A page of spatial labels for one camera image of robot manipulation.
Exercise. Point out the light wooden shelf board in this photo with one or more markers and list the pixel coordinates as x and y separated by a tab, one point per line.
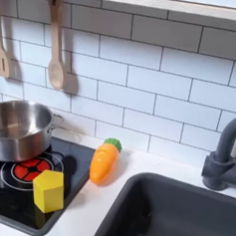
169	8

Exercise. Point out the dark grey tap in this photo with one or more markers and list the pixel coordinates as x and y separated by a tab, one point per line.
220	169

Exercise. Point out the black toy stove top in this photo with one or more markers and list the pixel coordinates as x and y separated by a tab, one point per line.
73	166

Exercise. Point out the dark grey sink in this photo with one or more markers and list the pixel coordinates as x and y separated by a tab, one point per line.
183	212

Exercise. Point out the orange toy carrot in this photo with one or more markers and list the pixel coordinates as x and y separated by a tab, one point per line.
103	162

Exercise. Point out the steel pot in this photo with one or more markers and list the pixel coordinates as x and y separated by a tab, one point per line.
22	146

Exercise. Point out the yellow block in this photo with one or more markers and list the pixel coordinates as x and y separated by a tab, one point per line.
49	194

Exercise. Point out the wooden spoon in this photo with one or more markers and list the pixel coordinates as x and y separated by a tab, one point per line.
56	74

